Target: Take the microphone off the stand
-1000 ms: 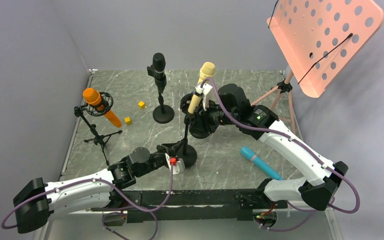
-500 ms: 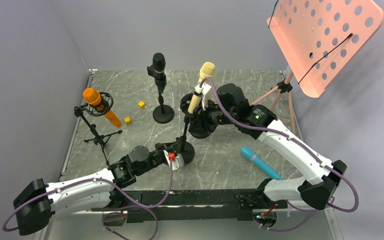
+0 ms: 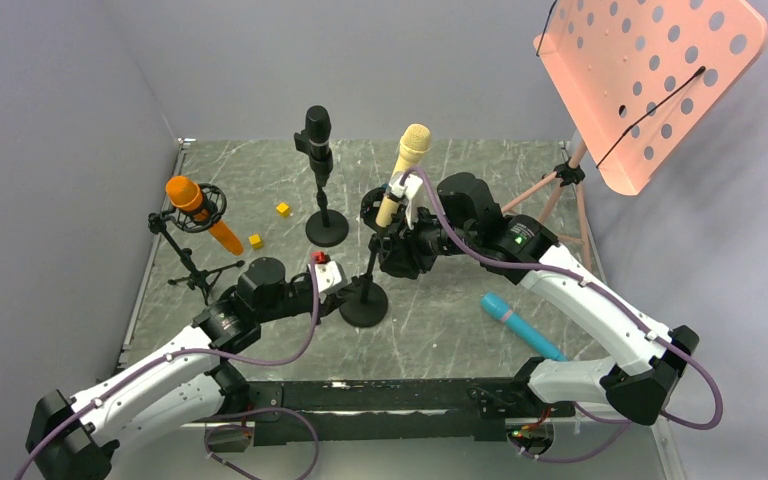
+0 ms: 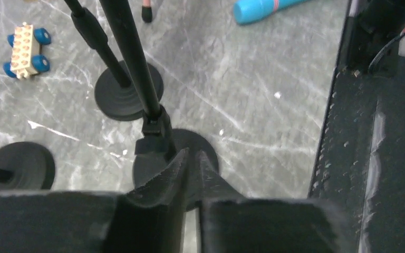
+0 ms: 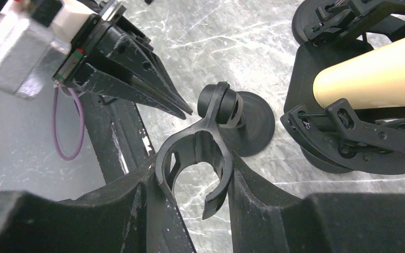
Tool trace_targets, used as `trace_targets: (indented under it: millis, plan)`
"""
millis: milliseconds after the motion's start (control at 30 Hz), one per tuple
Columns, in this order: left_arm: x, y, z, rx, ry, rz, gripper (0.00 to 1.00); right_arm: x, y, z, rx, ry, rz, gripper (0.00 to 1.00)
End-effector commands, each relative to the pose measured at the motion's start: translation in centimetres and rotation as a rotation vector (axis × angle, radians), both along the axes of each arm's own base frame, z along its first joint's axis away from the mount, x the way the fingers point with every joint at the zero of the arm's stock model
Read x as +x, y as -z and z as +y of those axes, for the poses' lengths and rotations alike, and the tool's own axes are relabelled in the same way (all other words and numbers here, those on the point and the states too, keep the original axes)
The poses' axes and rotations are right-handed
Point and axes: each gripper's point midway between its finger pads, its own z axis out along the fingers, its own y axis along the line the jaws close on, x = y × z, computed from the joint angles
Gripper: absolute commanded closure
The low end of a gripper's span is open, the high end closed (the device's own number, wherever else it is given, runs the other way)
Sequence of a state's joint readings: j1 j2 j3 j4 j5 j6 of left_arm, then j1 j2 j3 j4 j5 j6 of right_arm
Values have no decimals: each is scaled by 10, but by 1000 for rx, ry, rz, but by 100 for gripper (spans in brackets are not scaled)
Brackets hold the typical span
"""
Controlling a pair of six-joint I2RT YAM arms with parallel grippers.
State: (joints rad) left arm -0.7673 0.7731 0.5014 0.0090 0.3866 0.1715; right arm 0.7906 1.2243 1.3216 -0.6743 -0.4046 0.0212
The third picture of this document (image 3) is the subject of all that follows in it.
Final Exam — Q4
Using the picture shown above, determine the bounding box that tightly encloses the black shock-mount round stand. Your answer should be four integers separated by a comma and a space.
359, 185, 399, 232

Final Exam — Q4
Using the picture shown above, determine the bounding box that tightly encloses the pink perforated music stand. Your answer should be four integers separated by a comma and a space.
508, 1, 768, 269

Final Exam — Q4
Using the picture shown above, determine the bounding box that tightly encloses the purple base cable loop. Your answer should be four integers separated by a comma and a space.
203, 402, 322, 480

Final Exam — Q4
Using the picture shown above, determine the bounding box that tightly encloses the black tripod shock-mount stand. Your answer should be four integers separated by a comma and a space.
148, 183, 246, 306

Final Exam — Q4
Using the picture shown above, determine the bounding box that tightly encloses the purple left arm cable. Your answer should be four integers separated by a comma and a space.
12, 262, 323, 480

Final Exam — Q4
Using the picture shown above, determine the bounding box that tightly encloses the black round-base tall stand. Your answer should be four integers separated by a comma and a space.
305, 186, 349, 247

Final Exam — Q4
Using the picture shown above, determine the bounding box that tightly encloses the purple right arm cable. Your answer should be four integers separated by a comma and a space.
399, 166, 724, 465

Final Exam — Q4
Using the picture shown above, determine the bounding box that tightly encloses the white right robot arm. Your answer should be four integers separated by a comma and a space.
360, 172, 699, 425

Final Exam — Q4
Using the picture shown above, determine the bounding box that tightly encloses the orange microphone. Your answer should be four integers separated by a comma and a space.
165, 175, 244, 256

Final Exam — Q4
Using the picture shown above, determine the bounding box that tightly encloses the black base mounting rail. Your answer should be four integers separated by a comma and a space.
208, 378, 575, 446

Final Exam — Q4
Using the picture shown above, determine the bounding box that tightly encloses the blue microphone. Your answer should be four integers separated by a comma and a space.
480, 292, 566, 361

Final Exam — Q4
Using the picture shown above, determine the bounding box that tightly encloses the cream yellow microphone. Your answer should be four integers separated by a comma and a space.
375, 123, 431, 228

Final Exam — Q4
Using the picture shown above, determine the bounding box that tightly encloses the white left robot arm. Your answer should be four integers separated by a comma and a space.
15, 252, 352, 479

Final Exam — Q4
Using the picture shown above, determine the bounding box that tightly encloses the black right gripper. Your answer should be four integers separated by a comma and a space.
380, 200, 479, 279

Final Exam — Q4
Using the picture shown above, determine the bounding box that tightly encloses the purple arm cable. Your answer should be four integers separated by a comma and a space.
399, 166, 724, 465
12, 262, 323, 480

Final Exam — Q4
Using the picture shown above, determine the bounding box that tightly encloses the black round-base clip stand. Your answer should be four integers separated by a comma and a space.
339, 234, 389, 329

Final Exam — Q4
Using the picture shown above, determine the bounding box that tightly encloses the black microphone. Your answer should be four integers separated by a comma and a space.
294, 105, 333, 189

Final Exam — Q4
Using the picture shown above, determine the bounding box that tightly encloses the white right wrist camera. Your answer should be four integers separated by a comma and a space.
386, 171, 427, 230

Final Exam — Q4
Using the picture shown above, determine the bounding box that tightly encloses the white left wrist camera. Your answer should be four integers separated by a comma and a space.
314, 260, 351, 296

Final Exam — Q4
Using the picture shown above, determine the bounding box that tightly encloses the yellow cube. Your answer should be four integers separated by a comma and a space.
275, 202, 292, 218
248, 234, 264, 250

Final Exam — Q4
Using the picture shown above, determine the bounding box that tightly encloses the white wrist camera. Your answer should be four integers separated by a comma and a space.
386, 171, 427, 230
314, 260, 351, 296

